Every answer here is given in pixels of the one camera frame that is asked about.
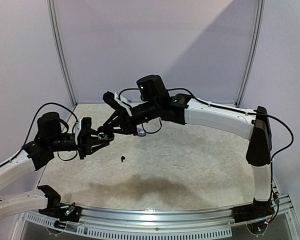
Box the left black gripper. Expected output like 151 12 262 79
48 127 110 160

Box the black earbud case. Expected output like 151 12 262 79
97 126 115 142

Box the purple earbud charging case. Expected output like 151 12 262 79
137 128 147 137

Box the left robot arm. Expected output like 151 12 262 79
0 111 114 222

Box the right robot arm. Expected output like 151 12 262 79
102 75 272 218

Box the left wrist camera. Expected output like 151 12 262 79
74 117 92 146

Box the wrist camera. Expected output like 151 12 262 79
74 117 92 146
102 91 132 117

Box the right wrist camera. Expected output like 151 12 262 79
102 91 132 117

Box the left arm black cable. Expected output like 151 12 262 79
0 102 80 172

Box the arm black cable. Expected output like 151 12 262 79
118 87 296 203
0 102 80 172

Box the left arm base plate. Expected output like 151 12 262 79
38 203 83 223

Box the right aluminium corner post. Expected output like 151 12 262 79
235 0 265 107

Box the aluminium corner post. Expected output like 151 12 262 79
235 0 265 107
47 0 78 107

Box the aluminium front rail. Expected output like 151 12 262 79
14 194 300 240

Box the left aluminium corner post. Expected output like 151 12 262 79
47 0 78 107

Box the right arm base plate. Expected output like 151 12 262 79
231 203 276 223

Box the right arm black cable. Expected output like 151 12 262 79
118 87 296 203

